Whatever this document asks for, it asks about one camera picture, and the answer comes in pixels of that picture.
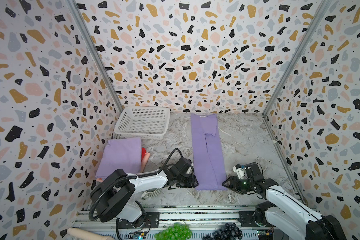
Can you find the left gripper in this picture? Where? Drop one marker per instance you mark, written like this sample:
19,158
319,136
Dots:
191,181

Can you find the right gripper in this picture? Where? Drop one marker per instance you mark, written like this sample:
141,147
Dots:
236,182

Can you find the purple SHINE t-shirt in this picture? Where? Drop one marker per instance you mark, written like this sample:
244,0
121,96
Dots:
208,156

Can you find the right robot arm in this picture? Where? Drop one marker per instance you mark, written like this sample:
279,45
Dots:
280,209

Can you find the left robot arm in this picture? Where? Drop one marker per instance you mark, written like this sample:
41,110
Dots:
114,197

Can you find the folded purple t-shirt on stack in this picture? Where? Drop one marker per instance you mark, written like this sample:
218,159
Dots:
123,154

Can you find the folded pink t-shirt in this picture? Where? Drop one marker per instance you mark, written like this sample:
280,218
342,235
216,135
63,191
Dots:
144,161

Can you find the folded red t-shirt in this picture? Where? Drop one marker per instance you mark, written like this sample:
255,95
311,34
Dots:
144,151

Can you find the right small circuit board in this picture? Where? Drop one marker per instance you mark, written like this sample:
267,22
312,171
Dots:
265,235

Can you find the dark purple grape bunch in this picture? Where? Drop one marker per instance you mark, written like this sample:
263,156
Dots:
229,231

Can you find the green grape bunch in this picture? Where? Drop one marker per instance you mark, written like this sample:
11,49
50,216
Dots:
175,232

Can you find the white plastic laundry basket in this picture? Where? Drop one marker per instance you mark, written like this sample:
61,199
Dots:
149,123

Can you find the small green circuit board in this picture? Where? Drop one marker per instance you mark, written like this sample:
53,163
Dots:
137,235

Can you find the wooden rolling pin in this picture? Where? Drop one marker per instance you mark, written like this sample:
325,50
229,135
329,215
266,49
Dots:
85,235

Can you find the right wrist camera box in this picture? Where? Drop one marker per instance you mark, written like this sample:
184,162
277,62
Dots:
239,170

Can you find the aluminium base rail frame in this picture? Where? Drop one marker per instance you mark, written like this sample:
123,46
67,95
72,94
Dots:
202,220

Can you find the right corner aluminium post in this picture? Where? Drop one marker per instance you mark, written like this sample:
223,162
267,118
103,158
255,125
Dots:
319,14

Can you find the corner aluminium post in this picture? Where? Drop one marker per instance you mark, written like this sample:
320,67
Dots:
72,6
319,14

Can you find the left corner aluminium post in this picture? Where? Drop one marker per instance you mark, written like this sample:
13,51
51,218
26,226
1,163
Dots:
72,6

